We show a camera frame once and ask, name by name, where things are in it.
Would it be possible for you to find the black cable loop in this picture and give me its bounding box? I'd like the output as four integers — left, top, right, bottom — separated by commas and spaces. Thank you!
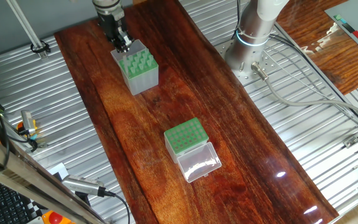
30, 40, 52, 54

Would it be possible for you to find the glossy brown wooden board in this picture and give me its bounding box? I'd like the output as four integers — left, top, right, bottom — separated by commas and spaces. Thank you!
53, 0, 340, 224

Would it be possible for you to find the aluminium corner bracket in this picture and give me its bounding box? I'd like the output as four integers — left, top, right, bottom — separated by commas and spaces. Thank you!
343, 136, 358, 149

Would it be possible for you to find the small silver camera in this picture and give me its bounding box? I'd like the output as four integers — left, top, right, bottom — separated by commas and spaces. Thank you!
21, 110, 37, 136

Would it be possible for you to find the thin black cable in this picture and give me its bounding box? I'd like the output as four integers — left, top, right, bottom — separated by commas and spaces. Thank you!
268, 33, 358, 128

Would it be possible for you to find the yellow button box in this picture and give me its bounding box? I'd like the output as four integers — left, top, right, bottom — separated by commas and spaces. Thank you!
41, 210, 76, 224

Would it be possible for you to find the orange yellow plastic object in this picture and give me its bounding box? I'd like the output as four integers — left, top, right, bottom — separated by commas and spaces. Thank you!
16, 119, 39, 141

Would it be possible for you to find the tall translucent green tip box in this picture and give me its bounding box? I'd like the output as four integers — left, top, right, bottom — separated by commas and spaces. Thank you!
110, 39, 160, 96

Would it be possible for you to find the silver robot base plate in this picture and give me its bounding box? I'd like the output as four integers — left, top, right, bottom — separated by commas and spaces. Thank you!
214, 37, 284, 86

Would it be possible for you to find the red emergency stop button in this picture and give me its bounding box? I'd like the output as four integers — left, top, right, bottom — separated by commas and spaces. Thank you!
48, 211, 64, 224

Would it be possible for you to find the scuffed brown wooden board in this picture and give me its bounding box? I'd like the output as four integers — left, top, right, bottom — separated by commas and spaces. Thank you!
275, 0, 358, 96

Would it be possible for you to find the white paper sheet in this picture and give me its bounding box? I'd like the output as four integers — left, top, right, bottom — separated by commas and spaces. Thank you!
48, 162, 70, 181

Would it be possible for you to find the black camera stand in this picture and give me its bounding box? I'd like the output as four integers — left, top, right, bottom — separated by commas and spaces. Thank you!
75, 191, 91, 208

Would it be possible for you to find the black keyboard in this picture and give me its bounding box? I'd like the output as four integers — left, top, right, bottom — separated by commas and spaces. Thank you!
0, 177, 43, 224

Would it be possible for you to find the long silver depth camera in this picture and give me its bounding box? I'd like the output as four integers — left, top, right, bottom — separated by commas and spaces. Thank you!
61, 174, 107, 197

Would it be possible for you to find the steel frame bar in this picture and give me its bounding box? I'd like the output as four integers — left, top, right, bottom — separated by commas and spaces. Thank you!
0, 123, 108, 224

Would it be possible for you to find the black camera cable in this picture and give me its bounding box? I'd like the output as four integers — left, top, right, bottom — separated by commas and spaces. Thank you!
104, 190, 132, 224

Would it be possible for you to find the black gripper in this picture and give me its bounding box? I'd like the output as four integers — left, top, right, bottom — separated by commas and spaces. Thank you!
97, 9, 135, 53

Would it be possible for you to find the grey cable with metal plug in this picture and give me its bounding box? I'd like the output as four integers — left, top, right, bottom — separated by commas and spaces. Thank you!
250, 61, 358, 123

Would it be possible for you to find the low green rack tip box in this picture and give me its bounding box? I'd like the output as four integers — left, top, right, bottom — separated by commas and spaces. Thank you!
163, 117, 223, 184

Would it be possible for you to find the aluminium pole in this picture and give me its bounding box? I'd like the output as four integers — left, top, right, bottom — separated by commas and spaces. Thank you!
6, 0, 48, 60

